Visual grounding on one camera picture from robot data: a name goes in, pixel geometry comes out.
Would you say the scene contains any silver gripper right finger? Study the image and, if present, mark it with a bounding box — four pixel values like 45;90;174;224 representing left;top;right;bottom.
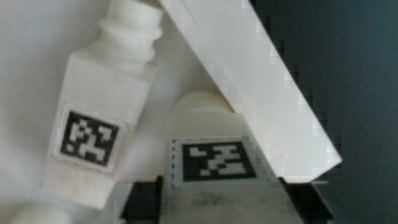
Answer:
279;179;334;224

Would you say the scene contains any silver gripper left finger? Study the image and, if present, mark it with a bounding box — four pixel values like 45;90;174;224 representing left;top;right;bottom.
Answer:
121;176;164;224

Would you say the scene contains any white table leg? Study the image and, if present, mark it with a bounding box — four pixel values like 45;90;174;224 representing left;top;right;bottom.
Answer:
43;0;164;209
162;91;304;224

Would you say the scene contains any white square tabletop tray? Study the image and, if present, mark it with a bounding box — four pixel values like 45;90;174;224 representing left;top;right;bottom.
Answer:
0;0;332;224

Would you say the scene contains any white table leg inside tray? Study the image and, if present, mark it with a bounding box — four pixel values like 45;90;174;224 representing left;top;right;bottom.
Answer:
43;0;164;209

